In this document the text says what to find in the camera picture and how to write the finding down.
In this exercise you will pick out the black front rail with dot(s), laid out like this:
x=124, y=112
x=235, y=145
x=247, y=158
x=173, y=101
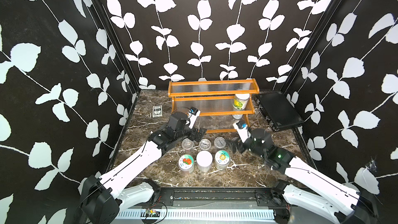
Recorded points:
x=260, y=196

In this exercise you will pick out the small seed jar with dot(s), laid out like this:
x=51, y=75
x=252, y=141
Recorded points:
x=187, y=145
x=205, y=145
x=220, y=143

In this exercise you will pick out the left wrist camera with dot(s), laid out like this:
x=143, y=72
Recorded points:
x=193, y=114

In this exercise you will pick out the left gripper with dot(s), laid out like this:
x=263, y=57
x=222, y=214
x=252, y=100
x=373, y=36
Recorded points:
x=193, y=136

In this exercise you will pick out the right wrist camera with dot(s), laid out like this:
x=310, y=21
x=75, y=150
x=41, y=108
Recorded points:
x=243, y=130

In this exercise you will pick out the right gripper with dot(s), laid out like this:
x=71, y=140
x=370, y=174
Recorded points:
x=233, y=145

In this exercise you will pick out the green label large jar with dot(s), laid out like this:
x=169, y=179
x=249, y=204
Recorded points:
x=240, y=101

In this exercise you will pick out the yellow green label jar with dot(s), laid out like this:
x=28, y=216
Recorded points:
x=222, y=159

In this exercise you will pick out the black flat case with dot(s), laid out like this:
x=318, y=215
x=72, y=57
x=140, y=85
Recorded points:
x=277, y=111

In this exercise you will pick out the small jar behind shelf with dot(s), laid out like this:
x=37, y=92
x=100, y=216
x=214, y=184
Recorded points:
x=237, y=116

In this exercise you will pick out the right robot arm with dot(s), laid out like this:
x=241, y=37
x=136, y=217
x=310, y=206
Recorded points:
x=327, y=198

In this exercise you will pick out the orange wooden shelf rack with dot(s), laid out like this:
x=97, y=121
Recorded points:
x=213, y=98

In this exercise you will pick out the white slotted cable duct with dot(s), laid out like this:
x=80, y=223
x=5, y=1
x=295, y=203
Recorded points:
x=256, y=215

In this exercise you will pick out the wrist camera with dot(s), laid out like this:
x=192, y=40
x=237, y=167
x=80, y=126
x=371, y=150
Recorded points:
x=243, y=130
x=193, y=114

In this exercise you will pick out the red label large jar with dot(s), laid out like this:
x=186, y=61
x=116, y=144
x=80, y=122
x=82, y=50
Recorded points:
x=186, y=164

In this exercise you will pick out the small circuit board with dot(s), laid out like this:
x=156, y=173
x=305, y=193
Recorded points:
x=152, y=213

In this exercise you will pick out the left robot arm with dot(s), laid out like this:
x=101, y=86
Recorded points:
x=102, y=198

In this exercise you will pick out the white large jar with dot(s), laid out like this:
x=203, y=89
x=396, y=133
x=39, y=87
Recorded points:
x=204, y=161

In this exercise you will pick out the small black white card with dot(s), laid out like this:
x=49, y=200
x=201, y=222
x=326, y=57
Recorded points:
x=157, y=111

